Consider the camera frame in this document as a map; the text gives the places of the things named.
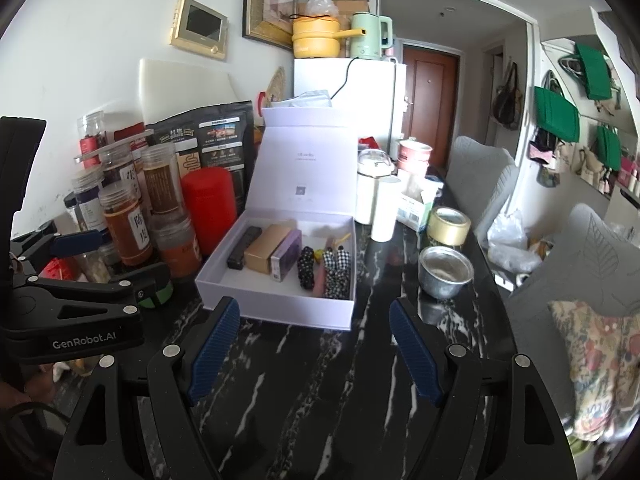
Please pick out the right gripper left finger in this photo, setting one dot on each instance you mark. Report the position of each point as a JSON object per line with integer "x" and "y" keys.
{"x": 210, "y": 346}

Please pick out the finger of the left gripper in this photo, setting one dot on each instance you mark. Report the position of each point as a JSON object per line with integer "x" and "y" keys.
{"x": 44, "y": 245}
{"x": 144, "y": 288}

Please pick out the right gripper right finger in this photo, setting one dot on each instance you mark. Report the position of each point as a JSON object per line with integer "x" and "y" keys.
{"x": 418, "y": 358}

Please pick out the black slim box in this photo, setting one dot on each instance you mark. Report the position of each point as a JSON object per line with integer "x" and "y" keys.
{"x": 236, "y": 259}

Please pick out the gold cardboard box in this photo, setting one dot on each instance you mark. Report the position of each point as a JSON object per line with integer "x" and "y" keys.
{"x": 257, "y": 255}

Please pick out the purple slim box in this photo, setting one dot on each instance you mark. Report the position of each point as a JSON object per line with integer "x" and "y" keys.
{"x": 286, "y": 255}

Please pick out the polka dot scrunchie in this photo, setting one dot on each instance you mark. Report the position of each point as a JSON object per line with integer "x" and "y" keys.
{"x": 305, "y": 268}

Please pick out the checkered fabric scrunchie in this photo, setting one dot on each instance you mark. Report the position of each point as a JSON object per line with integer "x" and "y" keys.
{"x": 337, "y": 265}

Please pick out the person's left hand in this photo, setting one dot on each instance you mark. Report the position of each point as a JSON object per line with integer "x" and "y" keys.
{"x": 39, "y": 388}

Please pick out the spice jar orange contents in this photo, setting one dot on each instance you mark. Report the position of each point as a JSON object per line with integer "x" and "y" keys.
{"x": 126, "y": 223}

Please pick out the metal bowl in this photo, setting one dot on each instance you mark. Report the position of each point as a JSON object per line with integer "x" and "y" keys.
{"x": 443, "y": 272}

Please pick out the white gift box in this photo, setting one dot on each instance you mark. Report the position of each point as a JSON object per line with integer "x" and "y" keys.
{"x": 305, "y": 177}

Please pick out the spice jar brown label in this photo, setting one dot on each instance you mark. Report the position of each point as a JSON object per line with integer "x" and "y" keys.
{"x": 161, "y": 175}

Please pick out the tape roll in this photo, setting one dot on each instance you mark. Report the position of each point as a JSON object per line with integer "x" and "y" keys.
{"x": 448, "y": 226}

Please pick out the red canister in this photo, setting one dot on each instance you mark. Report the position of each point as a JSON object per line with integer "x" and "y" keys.
{"x": 210, "y": 201}

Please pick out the floral cushion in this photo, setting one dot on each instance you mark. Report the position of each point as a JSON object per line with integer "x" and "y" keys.
{"x": 603, "y": 352}

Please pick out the black food pouch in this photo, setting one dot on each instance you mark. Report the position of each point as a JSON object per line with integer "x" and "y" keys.
{"x": 222, "y": 136}

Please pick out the grey armchair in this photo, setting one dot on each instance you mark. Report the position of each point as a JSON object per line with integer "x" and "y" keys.
{"x": 481, "y": 178}

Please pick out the red white paper cup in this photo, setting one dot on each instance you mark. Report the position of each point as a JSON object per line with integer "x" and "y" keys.
{"x": 414, "y": 157}

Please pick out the grey leaf pattern sofa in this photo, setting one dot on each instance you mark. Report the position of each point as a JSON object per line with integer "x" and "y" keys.
{"x": 588, "y": 262}

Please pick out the black hanging handbag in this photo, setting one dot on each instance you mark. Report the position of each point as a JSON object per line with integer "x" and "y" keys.
{"x": 507, "y": 105}

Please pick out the white refrigerator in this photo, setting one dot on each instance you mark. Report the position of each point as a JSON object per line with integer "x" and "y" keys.
{"x": 371, "y": 93}

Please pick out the green tote bag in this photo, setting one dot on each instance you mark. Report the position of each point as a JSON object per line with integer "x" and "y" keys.
{"x": 609, "y": 151}
{"x": 556, "y": 115}
{"x": 596, "y": 75}

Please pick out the brown entrance door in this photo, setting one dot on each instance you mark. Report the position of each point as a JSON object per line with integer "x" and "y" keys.
{"x": 432, "y": 93}

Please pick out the yellow electric pot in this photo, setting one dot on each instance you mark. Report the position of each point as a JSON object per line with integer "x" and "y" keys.
{"x": 320, "y": 36}

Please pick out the framed picture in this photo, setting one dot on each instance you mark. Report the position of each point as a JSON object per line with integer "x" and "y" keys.
{"x": 269, "y": 21}

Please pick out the green electric kettle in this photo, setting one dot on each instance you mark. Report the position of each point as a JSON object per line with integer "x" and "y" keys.
{"x": 377, "y": 38}

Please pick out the wall intercom panel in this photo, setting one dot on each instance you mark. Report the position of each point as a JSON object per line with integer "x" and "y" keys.
{"x": 199, "y": 29}

